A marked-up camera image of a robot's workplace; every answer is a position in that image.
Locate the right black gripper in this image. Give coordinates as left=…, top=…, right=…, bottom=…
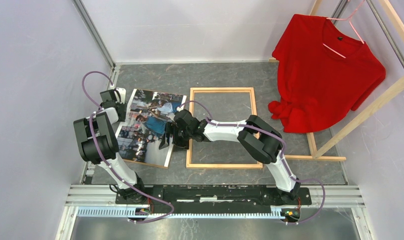
left=158, top=121, right=192, bottom=152

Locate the photo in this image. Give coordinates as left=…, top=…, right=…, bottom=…
left=116, top=89, right=187, bottom=169

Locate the wooden picture frame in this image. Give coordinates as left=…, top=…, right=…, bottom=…
left=186, top=87, right=263, bottom=169

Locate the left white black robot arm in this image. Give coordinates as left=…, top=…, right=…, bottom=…
left=73, top=88, right=147, bottom=204

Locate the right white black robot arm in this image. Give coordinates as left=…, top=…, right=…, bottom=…
left=159, top=109, right=301, bottom=204

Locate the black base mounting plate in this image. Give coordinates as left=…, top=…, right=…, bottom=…
left=115, top=184, right=312, bottom=214

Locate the wooden clothes rack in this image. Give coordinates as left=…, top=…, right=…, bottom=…
left=285, top=0, right=404, bottom=162

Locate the red t-shirt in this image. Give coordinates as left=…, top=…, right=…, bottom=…
left=268, top=14, right=386, bottom=134

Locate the pink clothes hanger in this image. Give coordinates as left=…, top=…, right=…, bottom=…
left=322, top=0, right=366, bottom=60

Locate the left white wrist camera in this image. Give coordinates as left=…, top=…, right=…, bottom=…
left=115, top=87, right=126, bottom=104

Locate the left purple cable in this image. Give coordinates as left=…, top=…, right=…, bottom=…
left=81, top=70, right=175, bottom=225

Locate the metal corner post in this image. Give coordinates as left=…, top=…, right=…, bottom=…
left=72, top=0, right=116, bottom=69

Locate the aluminium rail frame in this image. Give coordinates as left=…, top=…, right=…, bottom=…
left=55, top=184, right=375, bottom=240

